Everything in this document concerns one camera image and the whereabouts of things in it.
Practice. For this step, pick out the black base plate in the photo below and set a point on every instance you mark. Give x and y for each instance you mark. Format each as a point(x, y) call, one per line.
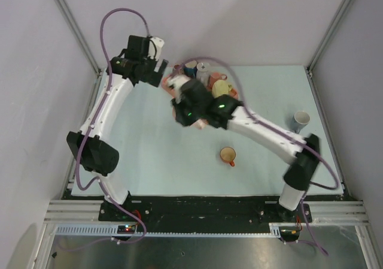
point(204, 215)

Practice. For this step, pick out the grey slotted cable duct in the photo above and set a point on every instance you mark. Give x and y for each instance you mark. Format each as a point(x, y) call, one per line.
point(131, 230)

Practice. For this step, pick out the grey-blue patterned mug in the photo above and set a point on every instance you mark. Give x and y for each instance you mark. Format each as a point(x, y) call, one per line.
point(299, 121)

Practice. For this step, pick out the yellow faceted mug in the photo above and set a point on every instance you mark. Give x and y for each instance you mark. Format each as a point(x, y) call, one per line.
point(220, 88)

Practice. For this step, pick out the large peach mug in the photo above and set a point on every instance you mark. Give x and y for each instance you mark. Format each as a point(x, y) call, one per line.
point(199, 124)

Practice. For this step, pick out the small orange mug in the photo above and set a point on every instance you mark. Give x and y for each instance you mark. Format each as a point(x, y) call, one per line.
point(228, 155)

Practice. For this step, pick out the pink mug with handle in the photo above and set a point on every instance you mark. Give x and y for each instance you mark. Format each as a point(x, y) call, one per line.
point(216, 76)

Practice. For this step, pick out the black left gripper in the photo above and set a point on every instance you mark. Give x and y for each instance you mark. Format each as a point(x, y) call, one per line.
point(152, 77)

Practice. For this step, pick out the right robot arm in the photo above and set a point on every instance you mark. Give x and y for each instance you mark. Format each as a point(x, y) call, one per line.
point(300, 153)

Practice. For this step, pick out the aluminium frame rail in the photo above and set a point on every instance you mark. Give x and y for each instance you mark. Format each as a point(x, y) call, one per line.
point(73, 211)

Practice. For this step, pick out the white-grey mug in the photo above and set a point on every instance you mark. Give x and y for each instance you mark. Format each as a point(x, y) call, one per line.
point(203, 72)

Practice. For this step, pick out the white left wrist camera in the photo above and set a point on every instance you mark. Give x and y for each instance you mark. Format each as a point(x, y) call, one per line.
point(155, 47)

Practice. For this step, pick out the dark blue mug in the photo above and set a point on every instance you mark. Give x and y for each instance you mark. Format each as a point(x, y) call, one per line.
point(190, 69)

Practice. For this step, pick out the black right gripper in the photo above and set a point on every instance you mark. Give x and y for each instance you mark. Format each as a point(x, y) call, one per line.
point(179, 117)

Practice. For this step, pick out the salmon plastic tray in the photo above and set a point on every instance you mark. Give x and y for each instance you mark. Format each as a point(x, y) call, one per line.
point(233, 92)

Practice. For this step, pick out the brown striped mug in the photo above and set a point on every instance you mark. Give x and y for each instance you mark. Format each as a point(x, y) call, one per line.
point(177, 69)

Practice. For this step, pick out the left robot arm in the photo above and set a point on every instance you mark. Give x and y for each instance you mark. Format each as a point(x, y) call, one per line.
point(90, 146)

